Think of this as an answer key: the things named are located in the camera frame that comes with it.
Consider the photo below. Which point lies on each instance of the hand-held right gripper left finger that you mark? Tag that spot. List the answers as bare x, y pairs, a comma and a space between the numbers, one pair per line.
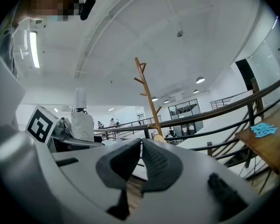
121, 164

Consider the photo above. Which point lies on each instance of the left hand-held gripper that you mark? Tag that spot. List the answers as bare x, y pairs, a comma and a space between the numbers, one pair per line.
39, 126

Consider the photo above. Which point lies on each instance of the brown wooden coat rack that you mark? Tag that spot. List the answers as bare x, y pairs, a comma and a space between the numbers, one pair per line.
149, 97

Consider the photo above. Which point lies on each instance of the dark wooden post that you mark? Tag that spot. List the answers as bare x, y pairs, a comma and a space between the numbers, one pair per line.
256, 94

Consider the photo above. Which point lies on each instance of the light wooden clothes hanger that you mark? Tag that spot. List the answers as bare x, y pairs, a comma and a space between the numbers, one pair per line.
159, 138

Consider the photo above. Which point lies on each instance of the brown wooden desk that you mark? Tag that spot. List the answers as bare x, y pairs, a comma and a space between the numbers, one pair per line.
270, 148

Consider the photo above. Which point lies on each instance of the person's head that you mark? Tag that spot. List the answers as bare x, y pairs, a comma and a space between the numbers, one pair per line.
49, 1

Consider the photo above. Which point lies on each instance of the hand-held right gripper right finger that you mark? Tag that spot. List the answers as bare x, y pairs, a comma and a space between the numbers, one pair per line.
161, 164

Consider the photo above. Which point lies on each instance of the dome pendant lamp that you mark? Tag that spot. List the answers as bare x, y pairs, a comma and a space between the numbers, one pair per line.
166, 101
200, 79
196, 91
154, 98

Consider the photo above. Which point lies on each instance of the black head-worn camera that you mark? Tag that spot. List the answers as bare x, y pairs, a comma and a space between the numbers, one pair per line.
87, 7

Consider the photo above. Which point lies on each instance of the person's grey hoodie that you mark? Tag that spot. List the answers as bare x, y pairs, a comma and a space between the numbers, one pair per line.
4, 45

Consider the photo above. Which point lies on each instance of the long ceiling tube light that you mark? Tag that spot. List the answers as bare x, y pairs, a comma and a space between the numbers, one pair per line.
34, 49

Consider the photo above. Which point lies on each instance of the round ceiling detector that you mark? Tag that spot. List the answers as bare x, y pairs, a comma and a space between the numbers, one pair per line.
179, 33

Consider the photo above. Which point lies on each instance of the black framed glass partition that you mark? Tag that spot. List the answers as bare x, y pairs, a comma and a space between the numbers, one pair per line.
183, 107

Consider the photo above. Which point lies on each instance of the pile of blue clothes pegs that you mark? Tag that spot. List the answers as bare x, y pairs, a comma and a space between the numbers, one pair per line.
263, 129

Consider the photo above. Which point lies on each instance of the black office chair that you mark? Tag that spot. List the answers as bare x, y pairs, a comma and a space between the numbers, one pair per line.
98, 139

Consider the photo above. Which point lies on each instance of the black metal railing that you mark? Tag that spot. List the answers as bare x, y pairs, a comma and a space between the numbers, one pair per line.
250, 125

